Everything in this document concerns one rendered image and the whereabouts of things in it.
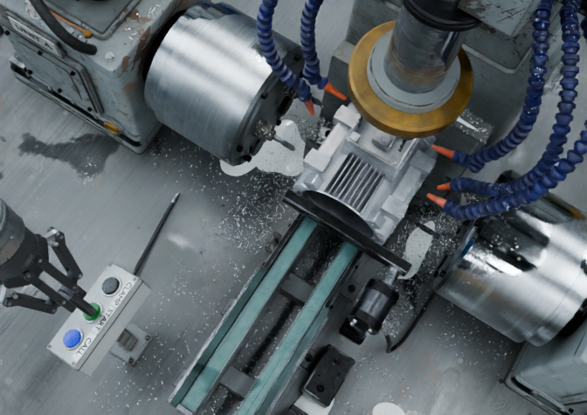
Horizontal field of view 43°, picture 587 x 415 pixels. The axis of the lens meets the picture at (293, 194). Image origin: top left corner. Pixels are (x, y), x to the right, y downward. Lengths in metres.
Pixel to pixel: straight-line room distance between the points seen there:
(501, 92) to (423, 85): 0.35
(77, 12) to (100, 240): 0.47
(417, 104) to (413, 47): 0.11
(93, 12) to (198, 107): 0.24
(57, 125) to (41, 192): 0.15
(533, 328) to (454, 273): 0.15
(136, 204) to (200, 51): 0.42
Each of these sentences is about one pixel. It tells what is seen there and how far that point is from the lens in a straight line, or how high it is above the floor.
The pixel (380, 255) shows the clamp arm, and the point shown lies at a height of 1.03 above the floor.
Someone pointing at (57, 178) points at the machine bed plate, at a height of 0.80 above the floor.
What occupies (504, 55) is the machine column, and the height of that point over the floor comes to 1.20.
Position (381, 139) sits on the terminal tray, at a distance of 1.25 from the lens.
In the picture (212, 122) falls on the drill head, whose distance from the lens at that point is 1.27.
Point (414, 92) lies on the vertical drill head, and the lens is 1.04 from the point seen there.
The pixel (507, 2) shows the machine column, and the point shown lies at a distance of 0.83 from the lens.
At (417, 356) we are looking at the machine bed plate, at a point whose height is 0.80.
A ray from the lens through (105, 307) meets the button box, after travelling 1.23.
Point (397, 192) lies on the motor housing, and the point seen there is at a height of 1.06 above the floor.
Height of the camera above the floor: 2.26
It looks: 71 degrees down
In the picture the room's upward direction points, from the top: 9 degrees clockwise
